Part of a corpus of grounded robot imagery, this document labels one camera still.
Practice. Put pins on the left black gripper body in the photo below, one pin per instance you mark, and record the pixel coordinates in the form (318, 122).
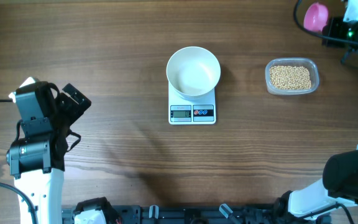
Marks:
(69, 112)

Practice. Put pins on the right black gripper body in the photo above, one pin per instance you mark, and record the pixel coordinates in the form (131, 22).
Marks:
(337, 28)

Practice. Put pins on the pink measuring scoop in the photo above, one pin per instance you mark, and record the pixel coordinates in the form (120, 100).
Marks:
(316, 17)

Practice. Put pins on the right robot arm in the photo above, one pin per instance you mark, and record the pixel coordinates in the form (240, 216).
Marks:
(338, 187)

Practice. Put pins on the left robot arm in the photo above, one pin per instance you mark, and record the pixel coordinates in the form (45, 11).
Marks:
(36, 156)

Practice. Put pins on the white digital kitchen scale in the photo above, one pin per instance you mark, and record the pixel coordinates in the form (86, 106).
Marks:
(192, 111)

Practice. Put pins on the white bowl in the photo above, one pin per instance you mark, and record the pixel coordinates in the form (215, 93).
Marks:
(193, 72)

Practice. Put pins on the soybeans pile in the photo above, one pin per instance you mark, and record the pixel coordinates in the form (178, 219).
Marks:
(290, 78)

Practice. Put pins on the clear plastic container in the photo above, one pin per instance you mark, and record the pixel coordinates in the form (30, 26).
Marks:
(296, 62)

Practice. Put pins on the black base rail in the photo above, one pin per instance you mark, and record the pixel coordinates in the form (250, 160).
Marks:
(99, 210)

